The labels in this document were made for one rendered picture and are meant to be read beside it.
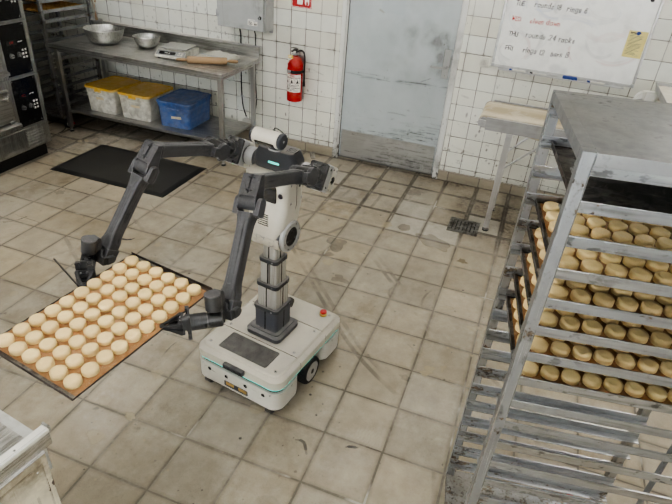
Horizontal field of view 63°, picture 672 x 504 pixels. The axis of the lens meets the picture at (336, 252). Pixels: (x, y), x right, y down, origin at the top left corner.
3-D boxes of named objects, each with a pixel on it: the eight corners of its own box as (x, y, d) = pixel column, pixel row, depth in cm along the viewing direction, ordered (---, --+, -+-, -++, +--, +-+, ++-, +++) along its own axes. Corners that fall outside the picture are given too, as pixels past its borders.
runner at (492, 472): (449, 468, 234) (450, 463, 232) (449, 462, 236) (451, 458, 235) (606, 502, 225) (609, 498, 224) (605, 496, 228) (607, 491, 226)
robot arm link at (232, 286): (268, 200, 194) (242, 196, 199) (260, 197, 189) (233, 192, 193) (243, 320, 193) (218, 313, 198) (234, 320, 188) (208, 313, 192)
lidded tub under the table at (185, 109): (156, 125, 546) (153, 99, 533) (182, 112, 584) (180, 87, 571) (190, 132, 538) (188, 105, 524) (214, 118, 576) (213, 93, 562)
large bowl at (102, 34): (75, 43, 536) (73, 28, 528) (103, 37, 567) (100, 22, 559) (108, 49, 526) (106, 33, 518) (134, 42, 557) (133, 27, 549)
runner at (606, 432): (466, 409, 215) (467, 404, 213) (466, 404, 217) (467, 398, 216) (638, 444, 206) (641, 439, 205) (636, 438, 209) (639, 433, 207)
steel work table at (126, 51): (64, 131, 576) (45, 32, 524) (111, 112, 634) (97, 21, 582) (225, 168, 528) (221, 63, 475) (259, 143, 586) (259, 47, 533)
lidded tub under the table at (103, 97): (85, 109, 570) (81, 84, 556) (117, 98, 607) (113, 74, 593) (116, 116, 559) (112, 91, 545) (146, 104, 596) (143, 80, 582)
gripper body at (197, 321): (187, 341, 184) (209, 337, 186) (183, 317, 179) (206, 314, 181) (185, 328, 190) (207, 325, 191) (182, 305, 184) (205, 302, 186)
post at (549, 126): (445, 478, 242) (554, 92, 151) (445, 472, 245) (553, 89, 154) (452, 479, 242) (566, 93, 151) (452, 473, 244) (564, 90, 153)
